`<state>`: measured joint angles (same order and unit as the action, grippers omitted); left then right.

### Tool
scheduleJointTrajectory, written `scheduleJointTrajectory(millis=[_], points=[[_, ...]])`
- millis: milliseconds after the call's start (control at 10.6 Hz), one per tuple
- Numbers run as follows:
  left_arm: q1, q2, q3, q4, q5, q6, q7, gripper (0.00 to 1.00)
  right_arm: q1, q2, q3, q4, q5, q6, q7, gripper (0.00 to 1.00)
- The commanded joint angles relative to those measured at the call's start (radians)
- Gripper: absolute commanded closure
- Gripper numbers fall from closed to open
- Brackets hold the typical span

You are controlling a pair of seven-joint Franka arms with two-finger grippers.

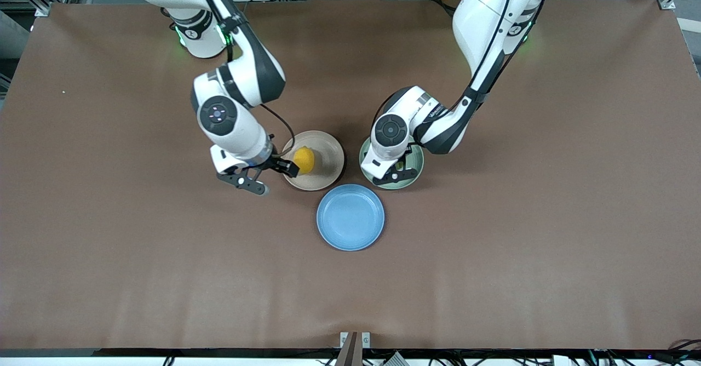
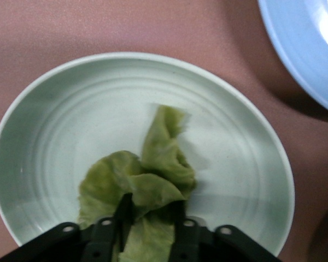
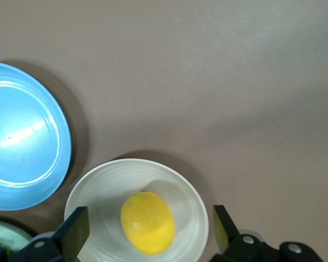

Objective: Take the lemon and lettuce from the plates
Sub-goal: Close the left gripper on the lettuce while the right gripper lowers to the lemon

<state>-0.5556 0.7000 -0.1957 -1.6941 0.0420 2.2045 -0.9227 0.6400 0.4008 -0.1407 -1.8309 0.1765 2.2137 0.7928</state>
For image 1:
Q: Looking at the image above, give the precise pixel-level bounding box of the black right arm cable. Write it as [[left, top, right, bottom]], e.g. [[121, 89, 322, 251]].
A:
[[189, 0, 296, 157]]

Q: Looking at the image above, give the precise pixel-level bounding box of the table edge clamp bracket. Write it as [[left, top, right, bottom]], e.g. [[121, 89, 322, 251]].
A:
[[335, 331, 371, 366]]

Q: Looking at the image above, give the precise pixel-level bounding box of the blue round plate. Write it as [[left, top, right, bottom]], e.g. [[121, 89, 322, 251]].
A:
[[316, 184, 386, 251]]

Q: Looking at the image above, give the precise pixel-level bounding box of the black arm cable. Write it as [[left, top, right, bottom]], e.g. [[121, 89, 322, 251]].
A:
[[189, 0, 296, 157], [446, 0, 548, 116]]

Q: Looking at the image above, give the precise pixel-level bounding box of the pale green round plate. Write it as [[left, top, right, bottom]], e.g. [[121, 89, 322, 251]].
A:
[[359, 136, 425, 190]]

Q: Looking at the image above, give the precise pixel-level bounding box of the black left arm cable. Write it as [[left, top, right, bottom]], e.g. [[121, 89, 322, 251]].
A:
[[446, 0, 548, 116]]

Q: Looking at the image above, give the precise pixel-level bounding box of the beige round plate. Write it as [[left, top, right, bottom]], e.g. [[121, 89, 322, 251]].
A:
[[281, 130, 346, 191]]

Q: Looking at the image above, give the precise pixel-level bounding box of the brown table cover sheet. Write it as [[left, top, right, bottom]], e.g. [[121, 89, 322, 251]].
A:
[[0, 0, 701, 350]]

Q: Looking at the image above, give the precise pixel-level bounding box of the yellow lemon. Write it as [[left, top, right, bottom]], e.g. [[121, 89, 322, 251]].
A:
[[293, 146, 316, 175]]

